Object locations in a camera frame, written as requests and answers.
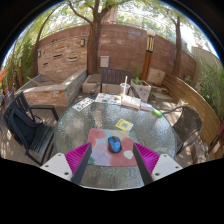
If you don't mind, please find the wooden lamp post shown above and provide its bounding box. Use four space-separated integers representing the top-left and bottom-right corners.
140 28 157 82

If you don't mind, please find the dark wicker chair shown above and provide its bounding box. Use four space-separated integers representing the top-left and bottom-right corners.
162 105 203 156

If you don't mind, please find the grey wall box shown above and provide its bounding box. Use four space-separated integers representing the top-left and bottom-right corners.
99 55 110 68

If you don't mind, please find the curved wooden bench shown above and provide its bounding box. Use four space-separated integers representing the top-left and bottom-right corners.
161 73 224 159

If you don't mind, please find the yellow card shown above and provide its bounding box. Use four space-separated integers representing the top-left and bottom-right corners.
115 118 135 132

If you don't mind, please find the white planter box with plant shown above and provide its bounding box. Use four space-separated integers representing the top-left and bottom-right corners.
130 77 152 103

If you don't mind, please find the black metal chair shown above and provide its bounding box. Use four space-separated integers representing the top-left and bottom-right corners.
2 91 60 167

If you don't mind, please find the dark wooden slatted chair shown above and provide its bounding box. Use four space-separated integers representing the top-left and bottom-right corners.
90 67 141 99

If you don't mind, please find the small pale book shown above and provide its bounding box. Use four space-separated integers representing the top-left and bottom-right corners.
139 101 154 112

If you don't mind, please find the dark red cloth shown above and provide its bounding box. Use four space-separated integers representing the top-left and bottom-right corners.
213 114 224 151

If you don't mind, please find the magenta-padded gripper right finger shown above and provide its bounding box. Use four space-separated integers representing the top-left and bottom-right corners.
132 141 184 186

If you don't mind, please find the pink floral mouse pad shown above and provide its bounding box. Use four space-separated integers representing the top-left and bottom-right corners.
87 128 139 168

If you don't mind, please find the colourful printed sheet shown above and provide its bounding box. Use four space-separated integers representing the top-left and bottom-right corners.
94 92 122 106

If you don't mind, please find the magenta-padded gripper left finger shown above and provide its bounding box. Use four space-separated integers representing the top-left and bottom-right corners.
39 142 94 186

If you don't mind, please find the slender tree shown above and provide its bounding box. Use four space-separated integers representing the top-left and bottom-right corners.
171 14 183 78

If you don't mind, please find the green tube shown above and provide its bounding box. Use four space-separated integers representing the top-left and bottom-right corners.
151 108 164 118

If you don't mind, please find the black and white patterned sheet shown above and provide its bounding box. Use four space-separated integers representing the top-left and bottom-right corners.
71 96 95 112

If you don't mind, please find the white book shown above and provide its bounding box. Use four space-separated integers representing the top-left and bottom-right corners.
120 95 142 110

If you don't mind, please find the large tree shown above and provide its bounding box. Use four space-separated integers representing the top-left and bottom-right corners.
64 0 121 76

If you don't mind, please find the blue computer mouse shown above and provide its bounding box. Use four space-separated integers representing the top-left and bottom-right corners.
106 135 123 154

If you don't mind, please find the beige stone slab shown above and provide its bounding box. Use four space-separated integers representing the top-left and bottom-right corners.
146 67 167 87

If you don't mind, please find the clear plastic cup with straw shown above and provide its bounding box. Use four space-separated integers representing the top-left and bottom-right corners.
119 75 131 99

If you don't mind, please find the raised stone planter bed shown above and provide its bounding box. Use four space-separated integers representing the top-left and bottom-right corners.
14 68 88 108

